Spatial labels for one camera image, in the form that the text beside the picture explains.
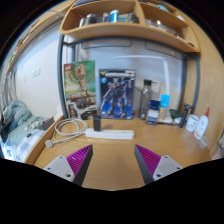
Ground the black handheld tool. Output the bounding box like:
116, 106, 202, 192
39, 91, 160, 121
178, 103, 193, 129

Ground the black charger block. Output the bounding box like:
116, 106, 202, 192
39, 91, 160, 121
92, 109, 102, 132

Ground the clear grey drink bottle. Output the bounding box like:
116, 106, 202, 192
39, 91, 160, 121
138, 79, 153, 120

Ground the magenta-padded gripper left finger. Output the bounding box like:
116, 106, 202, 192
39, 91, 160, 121
43, 143, 94, 187

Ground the white coiled cable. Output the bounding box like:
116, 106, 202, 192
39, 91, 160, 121
44, 118, 89, 149

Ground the bed with checked sheet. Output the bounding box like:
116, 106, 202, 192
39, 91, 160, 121
0, 114, 56, 163

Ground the small blue carton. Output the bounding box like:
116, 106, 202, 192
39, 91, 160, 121
145, 99, 162, 126

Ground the white desk lamp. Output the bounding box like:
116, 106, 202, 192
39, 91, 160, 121
113, 54, 181, 126

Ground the white squeeze bottle red cap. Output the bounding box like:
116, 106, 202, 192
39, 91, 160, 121
193, 107, 211, 140

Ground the teal crumpled blanket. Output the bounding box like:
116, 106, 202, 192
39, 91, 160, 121
2, 99, 34, 133

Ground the blue robot model kit box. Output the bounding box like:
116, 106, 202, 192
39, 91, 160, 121
98, 68, 137, 120

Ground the grey metal frame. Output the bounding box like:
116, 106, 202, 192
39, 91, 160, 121
56, 34, 201, 118

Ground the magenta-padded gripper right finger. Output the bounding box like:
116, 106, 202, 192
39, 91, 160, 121
133, 143, 184, 186

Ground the white power strip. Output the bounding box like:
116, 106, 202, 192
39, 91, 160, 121
85, 128, 136, 141

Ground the white mug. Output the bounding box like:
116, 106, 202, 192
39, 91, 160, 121
185, 113, 200, 133

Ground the green tree figure toy box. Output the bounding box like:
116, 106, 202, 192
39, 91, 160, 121
63, 60, 98, 120

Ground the light blue card package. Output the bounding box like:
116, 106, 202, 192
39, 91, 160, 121
159, 94, 171, 121

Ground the white wall switch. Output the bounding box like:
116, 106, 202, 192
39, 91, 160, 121
31, 66, 42, 78

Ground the dark green round object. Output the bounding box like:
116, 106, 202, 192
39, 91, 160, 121
168, 108, 182, 120

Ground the wooden shelf unit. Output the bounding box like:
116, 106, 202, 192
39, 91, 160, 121
59, 0, 201, 54

